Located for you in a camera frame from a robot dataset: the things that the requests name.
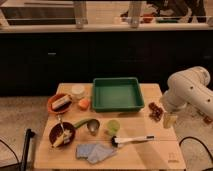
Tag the dark red bowl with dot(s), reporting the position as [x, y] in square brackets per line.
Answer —
[69, 133]

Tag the brown white sponge block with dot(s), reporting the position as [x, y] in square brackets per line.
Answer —
[60, 102]

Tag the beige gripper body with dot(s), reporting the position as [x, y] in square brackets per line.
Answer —
[169, 119]

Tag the yellow corn toy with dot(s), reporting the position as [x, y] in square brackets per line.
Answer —
[59, 140]

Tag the orange bowl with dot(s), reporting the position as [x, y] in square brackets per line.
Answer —
[56, 112]

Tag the green plastic tray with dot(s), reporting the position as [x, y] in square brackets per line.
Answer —
[122, 94]

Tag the green plastic cup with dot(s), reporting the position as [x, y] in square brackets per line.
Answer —
[112, 127]

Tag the blue grey cloth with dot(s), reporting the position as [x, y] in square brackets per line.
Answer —
[94, 152]

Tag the brown toy grapes cluster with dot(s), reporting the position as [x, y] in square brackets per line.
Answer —
[156, 112]

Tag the white handled dish brush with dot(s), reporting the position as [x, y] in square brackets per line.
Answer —
[116, 141]

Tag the orange sponge block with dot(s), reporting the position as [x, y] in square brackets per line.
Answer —
[84, 104]

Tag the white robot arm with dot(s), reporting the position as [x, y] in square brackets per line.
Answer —
[187, 87]

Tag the white round lidded container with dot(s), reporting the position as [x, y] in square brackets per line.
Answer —
[78, 91]

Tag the black stand post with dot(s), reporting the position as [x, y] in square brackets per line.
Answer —
[27, 153]

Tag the green handled metal scoop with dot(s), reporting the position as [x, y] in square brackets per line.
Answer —
[93, 125]

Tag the metal spoon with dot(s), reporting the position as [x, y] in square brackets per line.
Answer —
[61, 122]

